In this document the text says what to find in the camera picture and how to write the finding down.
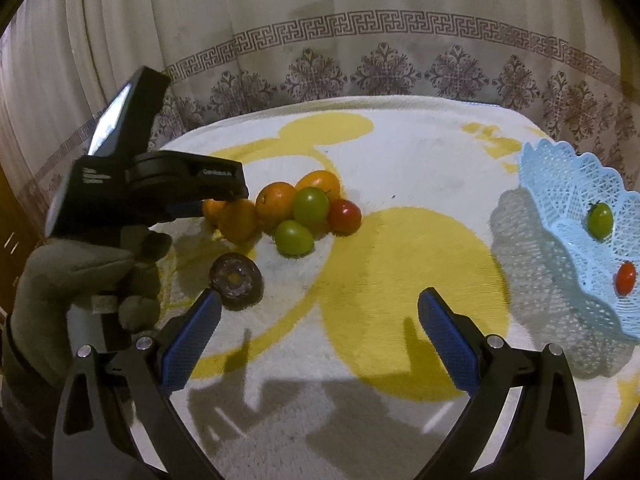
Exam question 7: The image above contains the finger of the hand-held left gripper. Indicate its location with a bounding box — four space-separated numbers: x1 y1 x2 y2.
165 193 250 221

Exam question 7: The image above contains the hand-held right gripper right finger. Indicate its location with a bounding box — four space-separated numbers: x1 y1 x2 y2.
417 287 586 480

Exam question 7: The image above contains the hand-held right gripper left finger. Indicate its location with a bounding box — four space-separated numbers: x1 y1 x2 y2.
52 287 223 480

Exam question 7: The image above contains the orange tomato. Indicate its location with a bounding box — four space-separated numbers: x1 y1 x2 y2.
202 199 227 227

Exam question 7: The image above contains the orange tomato basket front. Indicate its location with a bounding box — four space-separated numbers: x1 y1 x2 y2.
217 199 260 244

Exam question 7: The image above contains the orange tomato basket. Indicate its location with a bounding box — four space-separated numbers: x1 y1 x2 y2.
217 199 260 244
255 181 297 227

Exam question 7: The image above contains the green tomato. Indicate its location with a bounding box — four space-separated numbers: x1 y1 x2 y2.
273 219 316 257
292 186 331 229
586 201 615 241

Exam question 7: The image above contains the orange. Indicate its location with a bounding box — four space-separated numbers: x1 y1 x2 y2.
295 170 342 202

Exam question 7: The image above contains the red tomato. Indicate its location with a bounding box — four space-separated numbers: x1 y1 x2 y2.
614 260 638 297
327 198 363 235

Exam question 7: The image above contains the light blue lace plastic basket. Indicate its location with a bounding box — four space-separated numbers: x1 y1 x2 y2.
517 138 640 347

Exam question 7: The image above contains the person's left hand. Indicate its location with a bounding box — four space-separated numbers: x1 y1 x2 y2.
11 225 173 387

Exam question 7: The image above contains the chocolate donut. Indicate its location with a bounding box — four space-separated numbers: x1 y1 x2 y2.
208 253 265 311

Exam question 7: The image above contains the dark wooden furniture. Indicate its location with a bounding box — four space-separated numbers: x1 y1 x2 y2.
0 170 46 321

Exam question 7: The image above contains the white yellow printed blanket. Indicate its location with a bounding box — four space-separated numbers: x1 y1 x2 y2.
65 94 640 480

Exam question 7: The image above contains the patterned cream curtain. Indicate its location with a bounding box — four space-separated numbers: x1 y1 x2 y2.
0 0 640 281

